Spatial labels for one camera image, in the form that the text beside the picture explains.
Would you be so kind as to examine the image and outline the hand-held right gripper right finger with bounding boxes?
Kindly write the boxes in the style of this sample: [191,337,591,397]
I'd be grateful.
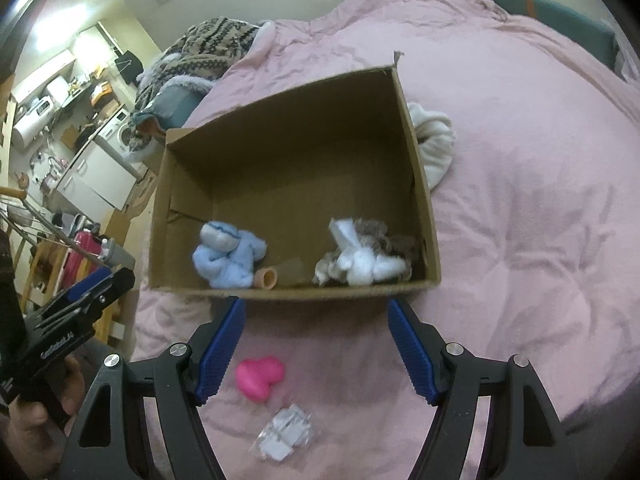
[387,299,576,480]

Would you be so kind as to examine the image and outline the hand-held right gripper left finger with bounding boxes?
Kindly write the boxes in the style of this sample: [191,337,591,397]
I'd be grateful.
[60,296,247,480]

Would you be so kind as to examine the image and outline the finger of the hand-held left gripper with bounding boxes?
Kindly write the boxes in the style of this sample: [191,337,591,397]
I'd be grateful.
[75,267,137,322]
[35,266,114,322]

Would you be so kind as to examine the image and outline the pink rubber toy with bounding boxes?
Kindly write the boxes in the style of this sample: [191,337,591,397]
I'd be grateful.
[236,356,287,403]

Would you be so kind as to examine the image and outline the light blue fuzzy socks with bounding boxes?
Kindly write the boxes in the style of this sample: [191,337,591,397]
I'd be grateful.
[192,220,267,288]

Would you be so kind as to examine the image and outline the white sock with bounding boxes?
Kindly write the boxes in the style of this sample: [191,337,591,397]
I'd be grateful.
[345,246,408,286]

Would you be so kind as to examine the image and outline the clear plastic packet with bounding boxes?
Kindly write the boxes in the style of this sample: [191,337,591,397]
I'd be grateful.
[255,402,316,461]

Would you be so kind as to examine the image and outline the grey-brown scrunchie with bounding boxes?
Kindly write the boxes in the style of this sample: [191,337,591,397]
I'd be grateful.
[357,217,422,267]

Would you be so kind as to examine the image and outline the beige lace scrunchie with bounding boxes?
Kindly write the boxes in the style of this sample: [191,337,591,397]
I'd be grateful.
[312,256,347,286]

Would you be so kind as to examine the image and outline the brown cardboard box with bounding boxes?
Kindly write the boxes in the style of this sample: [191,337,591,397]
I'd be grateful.
[147,51,442,302]

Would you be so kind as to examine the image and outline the person's left hand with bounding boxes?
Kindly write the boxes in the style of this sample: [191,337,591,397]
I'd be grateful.
[0,355,88,480]

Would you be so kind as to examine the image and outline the red suitcase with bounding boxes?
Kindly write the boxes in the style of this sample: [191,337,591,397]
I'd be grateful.
[62,230,107,288]

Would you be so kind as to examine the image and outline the wooden drying rack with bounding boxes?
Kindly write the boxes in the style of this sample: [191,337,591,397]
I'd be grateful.
[0,185,108,271]

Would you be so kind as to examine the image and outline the white kitchen cabinet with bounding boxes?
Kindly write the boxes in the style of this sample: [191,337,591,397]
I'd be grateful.
[55,140,143,211]

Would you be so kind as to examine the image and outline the white washing machine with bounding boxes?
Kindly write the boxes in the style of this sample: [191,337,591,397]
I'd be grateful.
[96,105,151,173]

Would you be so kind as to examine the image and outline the pink blanket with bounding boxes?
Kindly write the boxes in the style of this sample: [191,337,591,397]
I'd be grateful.
[132,0,640,480]

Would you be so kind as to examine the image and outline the white crumpled cloth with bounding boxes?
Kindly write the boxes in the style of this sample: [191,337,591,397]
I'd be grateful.
[407,101,457,192]

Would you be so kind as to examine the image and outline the black hanging garment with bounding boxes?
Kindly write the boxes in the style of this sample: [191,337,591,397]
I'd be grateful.
[114,52,146,86]

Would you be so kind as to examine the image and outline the patterned knit blanket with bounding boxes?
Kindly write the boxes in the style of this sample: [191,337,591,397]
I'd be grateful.
[127,16,273,153]

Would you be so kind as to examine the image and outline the white garment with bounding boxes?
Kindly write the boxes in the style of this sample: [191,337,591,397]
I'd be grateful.
[612,20,640,86]

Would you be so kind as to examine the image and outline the teal headboard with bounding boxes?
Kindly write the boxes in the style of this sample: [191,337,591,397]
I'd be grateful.
[477,0,618,68]

